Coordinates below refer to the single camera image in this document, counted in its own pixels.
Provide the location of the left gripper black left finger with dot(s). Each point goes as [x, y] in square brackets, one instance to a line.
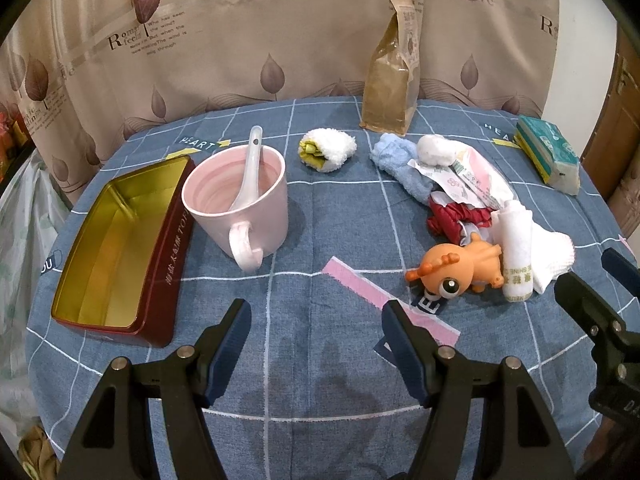
[113, 437]

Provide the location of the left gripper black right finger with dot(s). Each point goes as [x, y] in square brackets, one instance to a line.
[518, 436]

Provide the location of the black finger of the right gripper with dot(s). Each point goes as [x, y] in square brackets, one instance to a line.
[589, 311]
[622, 270]

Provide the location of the white towel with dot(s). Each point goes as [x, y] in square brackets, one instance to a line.
[532, 257]

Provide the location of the pink white wipes pack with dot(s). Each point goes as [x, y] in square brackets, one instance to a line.
[487, 182]

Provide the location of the orange deer toy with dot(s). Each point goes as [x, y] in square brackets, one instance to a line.
[447, 270]

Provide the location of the white fluffy ball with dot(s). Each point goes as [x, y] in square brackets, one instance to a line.
[435, 150]

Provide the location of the light blue towel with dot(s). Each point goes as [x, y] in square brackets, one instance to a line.
[392, 155]

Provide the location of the floral white tissue packet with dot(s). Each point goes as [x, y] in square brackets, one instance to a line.
[450, 183]

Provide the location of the olive green clothes pile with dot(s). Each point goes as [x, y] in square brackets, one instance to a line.
[36, 455]

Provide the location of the green tissue pack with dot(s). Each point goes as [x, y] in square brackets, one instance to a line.
[550, 152]

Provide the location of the red gold tin box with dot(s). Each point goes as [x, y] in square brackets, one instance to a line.
[121, 277]

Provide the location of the pink ceramic mug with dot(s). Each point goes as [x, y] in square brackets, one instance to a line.
[249, 234]

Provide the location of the pale green plastic cover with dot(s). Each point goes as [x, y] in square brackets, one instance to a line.
[32, 213]

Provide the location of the brown kraft snack bag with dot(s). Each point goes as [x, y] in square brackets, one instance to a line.
[393, 80]

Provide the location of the blue checked tablecloth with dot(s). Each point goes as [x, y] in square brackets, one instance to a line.
[310, 398]

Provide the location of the white yellow rolled sock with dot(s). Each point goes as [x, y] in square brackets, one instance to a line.
[326, 149]

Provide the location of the beige leaf print curtain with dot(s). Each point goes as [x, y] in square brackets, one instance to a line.
[82, 76]

